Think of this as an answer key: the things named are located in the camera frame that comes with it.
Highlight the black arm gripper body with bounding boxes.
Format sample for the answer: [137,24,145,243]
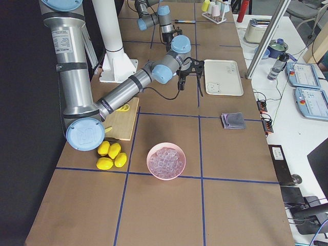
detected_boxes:
[161,31,174,46]

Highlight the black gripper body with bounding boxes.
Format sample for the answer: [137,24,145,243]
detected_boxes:
[177,70,190,82]

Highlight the steel muddler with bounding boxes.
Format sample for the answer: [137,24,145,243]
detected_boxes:
[174,19,196,24]

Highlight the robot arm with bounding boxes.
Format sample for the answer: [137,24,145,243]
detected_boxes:
[39,1,191,151]
[134,0,175,51]

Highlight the yellow cup on rack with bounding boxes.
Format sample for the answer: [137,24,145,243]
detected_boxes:
[201,0,211,12]

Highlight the pink cup on rack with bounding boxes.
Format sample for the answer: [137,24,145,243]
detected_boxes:
[211,5,220,17]

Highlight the white cup rack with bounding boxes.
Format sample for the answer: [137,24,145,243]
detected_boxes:
[201,12,227,25]

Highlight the cream bear tray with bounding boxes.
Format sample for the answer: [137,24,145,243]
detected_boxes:
[204,59,243,96]

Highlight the grey folded cloth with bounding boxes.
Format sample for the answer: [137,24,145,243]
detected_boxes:
[221,112,246,130]

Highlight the wooden cutting board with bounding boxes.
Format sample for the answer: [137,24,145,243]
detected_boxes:
[103,97,139,140]

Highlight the pink bowl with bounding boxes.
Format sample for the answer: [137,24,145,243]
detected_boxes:
[147,142,186,181]

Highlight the red bottle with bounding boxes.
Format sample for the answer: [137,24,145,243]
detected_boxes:
[237,0,250,23]

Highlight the cream toaster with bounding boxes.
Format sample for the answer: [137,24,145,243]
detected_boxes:
[244,18,271,44]

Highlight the dark blue bowl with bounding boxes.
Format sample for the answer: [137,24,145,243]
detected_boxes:
[268,38,288,58]

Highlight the clear water bottle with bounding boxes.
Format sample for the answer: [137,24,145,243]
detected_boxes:
[267,52,291,80]

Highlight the whole yellow lemon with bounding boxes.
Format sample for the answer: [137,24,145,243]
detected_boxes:
[96,157,114,170]

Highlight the teach pendant upper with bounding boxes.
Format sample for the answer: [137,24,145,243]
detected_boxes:
[286,61,321,89]

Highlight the teach pendant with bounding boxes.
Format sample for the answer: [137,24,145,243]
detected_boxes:
[294,87,327,121]
[286,61,321,89]

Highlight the teach pendant lower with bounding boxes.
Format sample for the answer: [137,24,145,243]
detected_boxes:
[294,87,327,121]

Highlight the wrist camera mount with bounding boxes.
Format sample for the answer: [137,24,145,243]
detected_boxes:
[173,28,183,37]
[191,58,204,77]

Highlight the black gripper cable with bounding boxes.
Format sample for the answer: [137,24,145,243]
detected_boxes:
[142,57,204,100]

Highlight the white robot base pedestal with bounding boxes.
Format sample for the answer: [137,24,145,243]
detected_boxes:
[92,0,138,83]

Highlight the aluminium frame post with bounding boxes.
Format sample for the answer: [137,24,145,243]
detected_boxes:
[245,0,291,79]

